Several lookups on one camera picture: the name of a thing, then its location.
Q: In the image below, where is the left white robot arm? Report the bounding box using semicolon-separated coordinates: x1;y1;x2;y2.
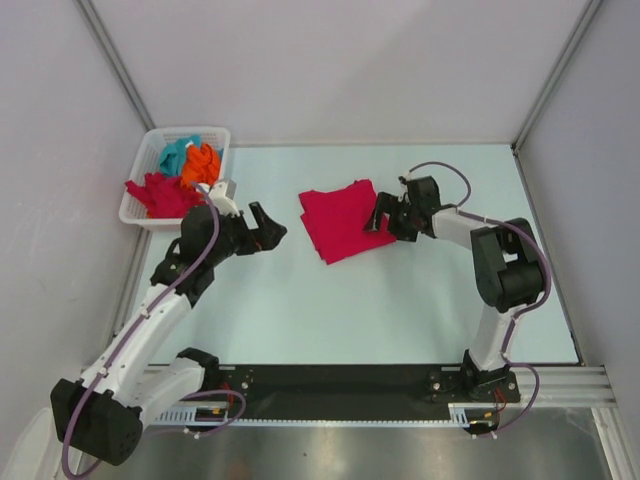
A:
50;202;287;466

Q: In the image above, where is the left aluminium frame post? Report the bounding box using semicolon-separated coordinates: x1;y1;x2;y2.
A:
73;0;157;131

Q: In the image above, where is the aluminium frame post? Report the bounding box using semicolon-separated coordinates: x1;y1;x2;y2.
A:
511;0;606;156
73;0;157;131

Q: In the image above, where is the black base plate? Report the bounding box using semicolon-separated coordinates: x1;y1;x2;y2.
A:
213;364;520;413

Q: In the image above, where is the white plastic laundry basket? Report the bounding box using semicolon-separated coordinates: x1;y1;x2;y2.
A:
119;126;231;231

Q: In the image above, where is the right aluminium frame post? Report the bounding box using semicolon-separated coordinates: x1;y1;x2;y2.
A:
511;0;606;156

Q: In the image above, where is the red t shirt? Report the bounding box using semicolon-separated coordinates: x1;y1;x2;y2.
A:
125;172;204;219
298;179;396;265

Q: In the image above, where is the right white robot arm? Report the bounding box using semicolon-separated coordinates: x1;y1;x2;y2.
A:
364;176;551;401

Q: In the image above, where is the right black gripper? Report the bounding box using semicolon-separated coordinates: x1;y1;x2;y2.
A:
363;192;419;243

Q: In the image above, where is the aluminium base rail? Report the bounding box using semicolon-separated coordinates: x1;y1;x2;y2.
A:
511;366;616;408

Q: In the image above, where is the slotted cable duct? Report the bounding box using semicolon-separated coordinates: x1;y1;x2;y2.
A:
151;404;469;428

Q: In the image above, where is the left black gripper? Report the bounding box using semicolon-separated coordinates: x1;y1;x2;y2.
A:
205;202;285;266

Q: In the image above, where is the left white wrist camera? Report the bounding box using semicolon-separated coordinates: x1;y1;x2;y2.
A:
199;179;241;217

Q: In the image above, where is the teal t shirt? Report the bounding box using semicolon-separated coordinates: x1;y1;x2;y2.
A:
159;135;201;177

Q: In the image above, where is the orange t shirt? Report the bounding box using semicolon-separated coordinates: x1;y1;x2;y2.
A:
181;143;222;189

